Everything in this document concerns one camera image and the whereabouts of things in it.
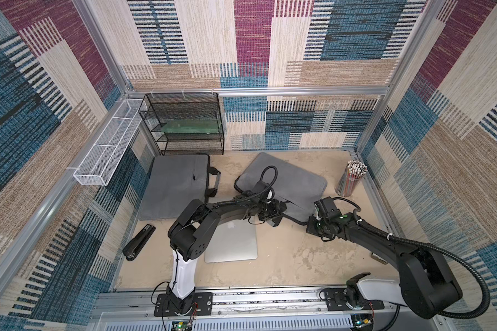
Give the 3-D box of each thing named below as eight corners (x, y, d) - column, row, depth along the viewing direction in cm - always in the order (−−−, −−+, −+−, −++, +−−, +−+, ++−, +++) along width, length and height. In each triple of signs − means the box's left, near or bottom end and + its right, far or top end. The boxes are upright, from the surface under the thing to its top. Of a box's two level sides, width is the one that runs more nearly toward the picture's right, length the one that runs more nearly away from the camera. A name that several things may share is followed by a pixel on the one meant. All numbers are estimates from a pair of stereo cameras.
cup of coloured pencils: (337, 197, 103) (351, 173, 89) (333, 184, 108) (346, 160, 93) (352, 196, 103) (369, 173, 89) (348, 184, 108) (363, 160, 93)
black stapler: (123, 258, 85) (118, 254, 82) (147, 225, 94) (144, 221, 91) (132, 262, 84) (128, 259, 81) (156, 229, 93) (152, 225, 90)
